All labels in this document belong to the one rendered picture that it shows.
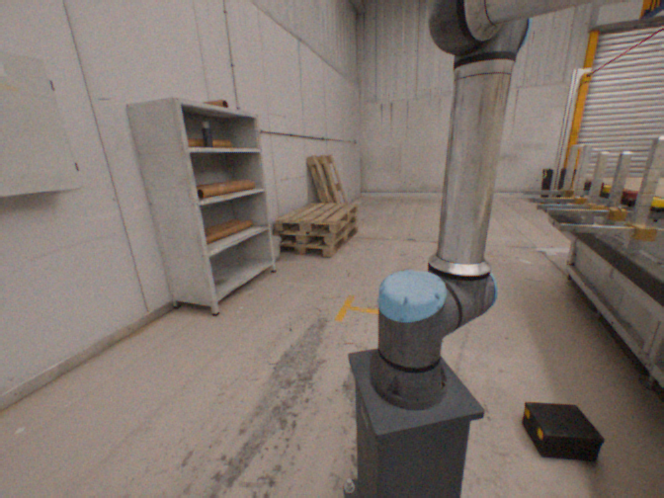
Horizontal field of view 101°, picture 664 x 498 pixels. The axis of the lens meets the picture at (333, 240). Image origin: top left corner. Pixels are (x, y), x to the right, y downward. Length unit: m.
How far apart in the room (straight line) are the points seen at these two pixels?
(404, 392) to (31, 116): 1.90
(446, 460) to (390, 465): 0.14
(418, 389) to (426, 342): 0.12
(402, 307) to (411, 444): 0.32
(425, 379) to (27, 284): 2.00
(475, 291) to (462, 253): 0.10
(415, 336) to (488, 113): 0.48
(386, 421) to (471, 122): 0.66
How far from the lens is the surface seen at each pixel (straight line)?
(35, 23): 2.38
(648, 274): 1.54
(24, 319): 2.22
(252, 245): 3.08
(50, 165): 1.95
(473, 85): 0.69
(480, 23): 0.58
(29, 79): 2.00
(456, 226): 0.71
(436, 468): 0.89
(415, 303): 0.61
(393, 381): 0.73
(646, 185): 1.70
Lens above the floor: 1.16
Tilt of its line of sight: 17 degrees down
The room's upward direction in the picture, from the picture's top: 3 degrees counter-clockwise
